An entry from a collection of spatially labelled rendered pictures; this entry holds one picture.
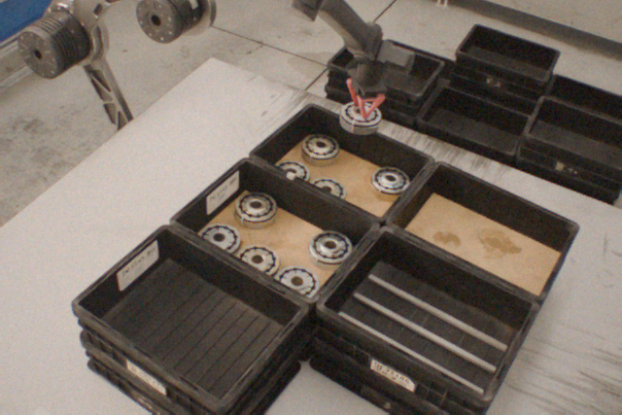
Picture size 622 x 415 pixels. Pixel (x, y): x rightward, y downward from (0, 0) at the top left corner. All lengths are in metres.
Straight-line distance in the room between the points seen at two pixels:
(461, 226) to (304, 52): 2.32
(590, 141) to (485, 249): 1.20
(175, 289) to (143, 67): 2.36
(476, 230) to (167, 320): 0.80
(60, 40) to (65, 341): 0.98
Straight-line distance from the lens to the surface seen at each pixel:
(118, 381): 1.61
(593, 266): 2.08
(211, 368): 1.50
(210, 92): 2.42
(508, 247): 1.84
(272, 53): 3.97
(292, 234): 1.74
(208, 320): 1.57
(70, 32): 2.32
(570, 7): 4.58
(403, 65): 1.66
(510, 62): 3.26
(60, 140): 3.42
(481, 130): 2.97
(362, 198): 1.86
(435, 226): 1.83
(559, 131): 2.91
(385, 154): 1.93
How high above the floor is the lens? 2.09
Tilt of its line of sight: 42 degrees down
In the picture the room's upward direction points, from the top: 6 degrees clockwise
